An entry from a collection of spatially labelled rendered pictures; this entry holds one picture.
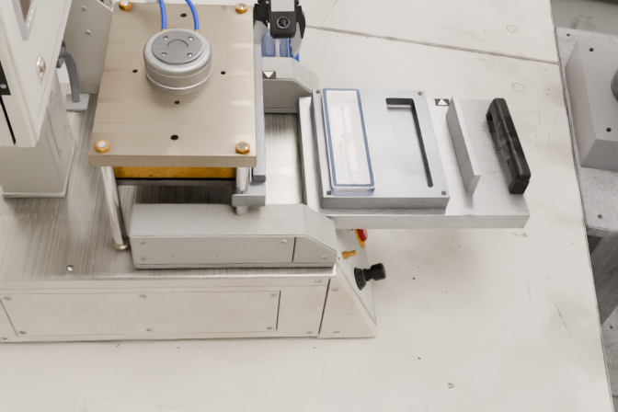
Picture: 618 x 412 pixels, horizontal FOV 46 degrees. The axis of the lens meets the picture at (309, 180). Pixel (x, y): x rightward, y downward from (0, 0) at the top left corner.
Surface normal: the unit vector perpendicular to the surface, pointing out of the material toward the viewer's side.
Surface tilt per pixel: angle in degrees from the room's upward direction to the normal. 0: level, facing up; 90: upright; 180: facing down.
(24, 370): 0
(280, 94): 90
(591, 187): 0
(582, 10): 0
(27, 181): 90
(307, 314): 90
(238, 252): 90
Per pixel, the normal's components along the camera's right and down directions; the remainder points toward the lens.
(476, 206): 0.08, -0.65
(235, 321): 0.07, 0.77
